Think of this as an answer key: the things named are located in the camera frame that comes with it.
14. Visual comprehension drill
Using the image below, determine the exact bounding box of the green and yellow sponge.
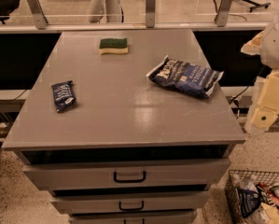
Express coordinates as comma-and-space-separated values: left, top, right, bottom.
99, 38, 128, 55

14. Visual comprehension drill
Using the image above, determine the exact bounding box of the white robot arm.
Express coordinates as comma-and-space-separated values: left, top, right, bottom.
241, 12, 279, 134

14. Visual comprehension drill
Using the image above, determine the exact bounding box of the grey drawer cabinet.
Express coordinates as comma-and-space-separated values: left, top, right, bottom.
1, 28, 247, 224

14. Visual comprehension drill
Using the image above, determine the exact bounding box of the large blue chip bag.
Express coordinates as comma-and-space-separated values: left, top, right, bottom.
146, 56, 224, 99

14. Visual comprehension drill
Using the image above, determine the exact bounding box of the small blue snack packet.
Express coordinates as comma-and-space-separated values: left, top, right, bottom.
51, 80, 76, 112

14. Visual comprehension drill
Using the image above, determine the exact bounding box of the dark snack bag in basket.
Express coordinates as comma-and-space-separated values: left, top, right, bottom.
237, 179, 260, 218

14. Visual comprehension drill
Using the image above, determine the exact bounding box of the red snack bag in basket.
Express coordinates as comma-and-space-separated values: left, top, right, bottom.
257, 182, 279, 209

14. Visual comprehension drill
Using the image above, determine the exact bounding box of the yellow snack bag in basket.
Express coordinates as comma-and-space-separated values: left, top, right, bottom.
249, 203, 279, 224

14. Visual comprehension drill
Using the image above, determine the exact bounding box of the top drawer with black handle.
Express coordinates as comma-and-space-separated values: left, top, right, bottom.
23, 158, 230, 190

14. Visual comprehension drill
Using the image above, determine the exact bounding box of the drawer with black handle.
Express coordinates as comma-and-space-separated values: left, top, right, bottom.
69, 210, 197, 224
23, 158, 230, 190
51, 190, 209, 215

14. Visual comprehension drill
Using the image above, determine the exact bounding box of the middle drawer with black handle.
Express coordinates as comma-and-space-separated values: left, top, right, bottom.
51, 190, 209, 215

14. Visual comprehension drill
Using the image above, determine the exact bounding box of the white robot pedestal background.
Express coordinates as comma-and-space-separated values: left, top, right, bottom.
89, 0, 124, 23

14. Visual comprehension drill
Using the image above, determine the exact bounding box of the middle metal bracket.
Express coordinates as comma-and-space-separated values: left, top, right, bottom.
146, 0, 156, 28

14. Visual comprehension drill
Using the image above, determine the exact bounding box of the metal bracket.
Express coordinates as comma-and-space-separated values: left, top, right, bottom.
26, 0, 48, 30
215, 0, 233, 27
146, 0, 156, 28

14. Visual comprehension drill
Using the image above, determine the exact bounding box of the black cables left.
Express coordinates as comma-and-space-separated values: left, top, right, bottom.
0, 89, 28, 133

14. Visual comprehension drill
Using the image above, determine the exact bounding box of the bottom drawer with black handle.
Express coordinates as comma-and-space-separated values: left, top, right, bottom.
69, 210, 197, 224

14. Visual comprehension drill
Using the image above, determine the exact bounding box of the right metal bracket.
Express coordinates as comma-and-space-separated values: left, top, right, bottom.
215, 0, 233, 27

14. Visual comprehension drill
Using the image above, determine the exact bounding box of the left metal bracket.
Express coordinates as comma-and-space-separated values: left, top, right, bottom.
26, 0, 48, 30

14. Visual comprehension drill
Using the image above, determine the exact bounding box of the wire basket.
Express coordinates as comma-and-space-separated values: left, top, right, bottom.
225, 170, 279, 224

